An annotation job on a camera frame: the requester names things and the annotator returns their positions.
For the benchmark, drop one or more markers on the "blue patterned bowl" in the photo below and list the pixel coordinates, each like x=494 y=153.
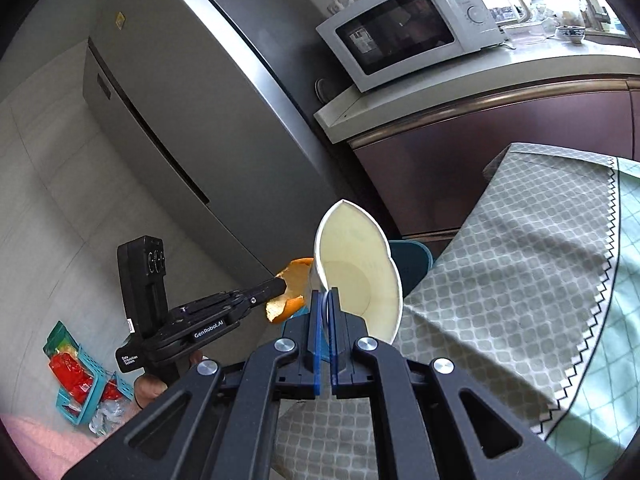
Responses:
x=570 y=33

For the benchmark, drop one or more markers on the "white microwave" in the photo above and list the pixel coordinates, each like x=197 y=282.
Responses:
x=395 y=30

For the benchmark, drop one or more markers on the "person's left hand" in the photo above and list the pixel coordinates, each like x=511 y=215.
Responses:
x=150 y=391

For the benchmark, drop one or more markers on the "grey refrigerator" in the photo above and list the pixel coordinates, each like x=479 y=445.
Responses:
x=200 y=110

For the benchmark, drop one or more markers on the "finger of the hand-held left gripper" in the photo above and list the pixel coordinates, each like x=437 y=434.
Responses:
x=260 y=289
x=257 y=304

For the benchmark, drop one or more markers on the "clear plastic container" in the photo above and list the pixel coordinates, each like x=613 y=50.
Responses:
x=525 y=34

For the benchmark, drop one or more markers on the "patterned patchwork tablecloth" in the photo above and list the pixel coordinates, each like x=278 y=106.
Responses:
x=500 y=260

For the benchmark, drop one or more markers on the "teal plastic basket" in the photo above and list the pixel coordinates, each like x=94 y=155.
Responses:
x=90 y=367

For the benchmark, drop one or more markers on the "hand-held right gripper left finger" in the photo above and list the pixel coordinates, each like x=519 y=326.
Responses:
x=240 y=410

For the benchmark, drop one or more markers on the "orange peel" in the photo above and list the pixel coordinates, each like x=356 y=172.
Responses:
x=294 y=306

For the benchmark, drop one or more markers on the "blue plastic bin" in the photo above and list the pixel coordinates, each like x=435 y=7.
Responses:
x=412 y=265

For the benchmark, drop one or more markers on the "white dotted paper cup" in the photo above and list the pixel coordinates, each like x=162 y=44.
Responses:
x=350 y=270

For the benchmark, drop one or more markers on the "pink cloth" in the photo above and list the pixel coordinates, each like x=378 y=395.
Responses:
x=35 y=450

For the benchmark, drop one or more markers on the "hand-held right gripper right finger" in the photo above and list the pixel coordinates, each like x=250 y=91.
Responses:
x=400 y=410

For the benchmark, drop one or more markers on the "glass kettle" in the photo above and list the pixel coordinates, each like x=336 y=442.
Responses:
x=505 y=5

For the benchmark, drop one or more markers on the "crumpled clear plastic bag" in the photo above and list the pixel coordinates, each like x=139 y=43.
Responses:
x=542 y=10

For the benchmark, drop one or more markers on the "green snack packet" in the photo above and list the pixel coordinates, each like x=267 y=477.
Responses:
x=55 y=337

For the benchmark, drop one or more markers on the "red snack packet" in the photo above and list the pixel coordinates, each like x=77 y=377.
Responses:
x=70 y=375

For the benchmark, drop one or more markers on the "kitchen base cabinet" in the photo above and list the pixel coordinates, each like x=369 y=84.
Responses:
x=450 y=125

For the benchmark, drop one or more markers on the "small white ornament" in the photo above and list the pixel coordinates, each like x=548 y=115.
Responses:
x=340 y=2

